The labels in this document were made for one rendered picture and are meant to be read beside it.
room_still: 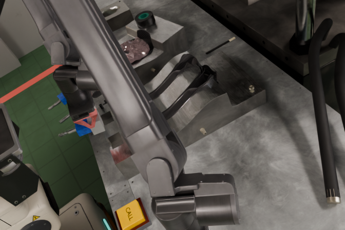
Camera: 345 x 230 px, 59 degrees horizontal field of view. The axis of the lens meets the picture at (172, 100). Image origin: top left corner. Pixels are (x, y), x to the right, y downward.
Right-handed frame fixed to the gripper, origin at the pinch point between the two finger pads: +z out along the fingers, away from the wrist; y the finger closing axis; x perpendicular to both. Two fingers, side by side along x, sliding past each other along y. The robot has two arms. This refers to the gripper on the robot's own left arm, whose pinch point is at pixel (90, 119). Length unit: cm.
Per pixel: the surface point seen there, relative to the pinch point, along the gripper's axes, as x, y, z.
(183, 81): -30.8, 1.1, 0.2
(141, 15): -31, 49, 3
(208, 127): -32.2, -13.2, 8.1
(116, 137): -5.2, -3.8, 7.9
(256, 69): -59, 3, 10
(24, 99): 71, 167, 122
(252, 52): -63, 12, 10
